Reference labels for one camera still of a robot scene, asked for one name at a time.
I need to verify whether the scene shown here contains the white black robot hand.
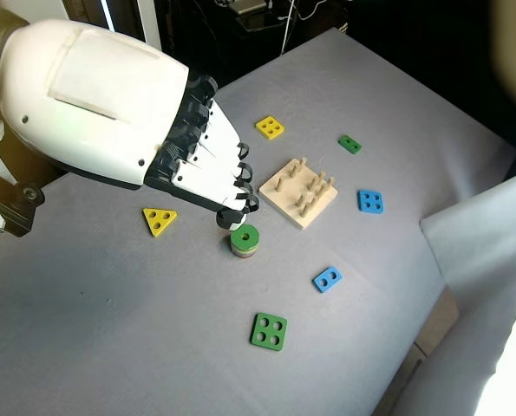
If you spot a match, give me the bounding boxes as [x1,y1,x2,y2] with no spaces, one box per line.
[0,19,262,231]

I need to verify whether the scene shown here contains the stack of coloured rings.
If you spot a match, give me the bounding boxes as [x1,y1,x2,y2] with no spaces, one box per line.
[229,224,262,261]

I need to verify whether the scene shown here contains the yellow triangle block three holes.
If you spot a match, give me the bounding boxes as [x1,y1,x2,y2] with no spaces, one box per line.
[142,207,179,238]

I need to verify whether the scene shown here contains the yellow square block four holes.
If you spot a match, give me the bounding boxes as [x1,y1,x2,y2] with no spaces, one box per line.
[254,115,285,141]

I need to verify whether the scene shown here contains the wooden peg board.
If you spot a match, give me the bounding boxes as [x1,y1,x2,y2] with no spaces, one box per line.
[258,158,340,231]

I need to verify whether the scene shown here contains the green block two holes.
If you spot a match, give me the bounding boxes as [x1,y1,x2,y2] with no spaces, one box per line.
[337,134,363,155]

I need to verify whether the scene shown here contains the green square block four holes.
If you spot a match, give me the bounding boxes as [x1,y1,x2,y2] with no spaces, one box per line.
[249,312,289,349]

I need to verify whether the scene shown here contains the blue square block four holes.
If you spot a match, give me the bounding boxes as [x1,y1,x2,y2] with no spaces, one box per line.
[356,189,385,215]

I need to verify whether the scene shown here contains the blue block two holes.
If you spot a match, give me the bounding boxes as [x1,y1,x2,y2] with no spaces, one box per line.
[311,265,343,295]

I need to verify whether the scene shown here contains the grey table cloth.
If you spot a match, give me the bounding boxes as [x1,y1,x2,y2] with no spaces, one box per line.
[0,28,516,416]

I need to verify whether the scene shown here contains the white sheet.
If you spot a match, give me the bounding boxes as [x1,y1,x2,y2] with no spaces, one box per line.
[419,166,516,416]

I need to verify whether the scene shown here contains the white cable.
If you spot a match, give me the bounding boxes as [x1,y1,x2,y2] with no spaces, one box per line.
[278,0,297,57]

